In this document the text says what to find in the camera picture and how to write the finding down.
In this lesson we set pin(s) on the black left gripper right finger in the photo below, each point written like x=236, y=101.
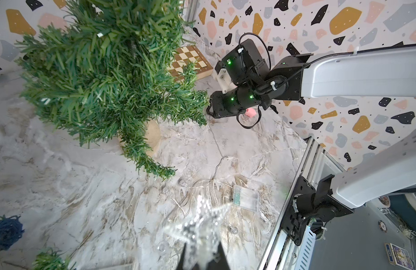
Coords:
x=220, y=261

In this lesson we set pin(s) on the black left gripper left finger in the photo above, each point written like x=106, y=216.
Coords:
x=183, y=261

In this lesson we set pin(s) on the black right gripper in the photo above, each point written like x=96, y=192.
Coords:
x=222, y=105

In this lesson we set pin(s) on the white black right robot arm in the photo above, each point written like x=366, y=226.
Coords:
x=381, y=72

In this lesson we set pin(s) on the green left christmas tree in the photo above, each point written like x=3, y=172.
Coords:
x=51, y=260

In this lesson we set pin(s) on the green christmas tree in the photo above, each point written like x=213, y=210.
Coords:
x=51, y=260
x=107, y=76

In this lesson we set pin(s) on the green right christmas tree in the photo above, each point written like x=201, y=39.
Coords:
x=107, y=76

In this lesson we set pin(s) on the pink small toy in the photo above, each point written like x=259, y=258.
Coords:
x=250, y=112

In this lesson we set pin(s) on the wooden chess board box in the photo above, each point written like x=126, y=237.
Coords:
x=186, y=55

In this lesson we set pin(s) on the clear battery box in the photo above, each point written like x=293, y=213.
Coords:
x=245, y=198

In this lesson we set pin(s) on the metal right corner post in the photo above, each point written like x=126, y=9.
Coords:
x=190, y=9

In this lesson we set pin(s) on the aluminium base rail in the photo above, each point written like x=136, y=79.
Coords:
x=309, y=206

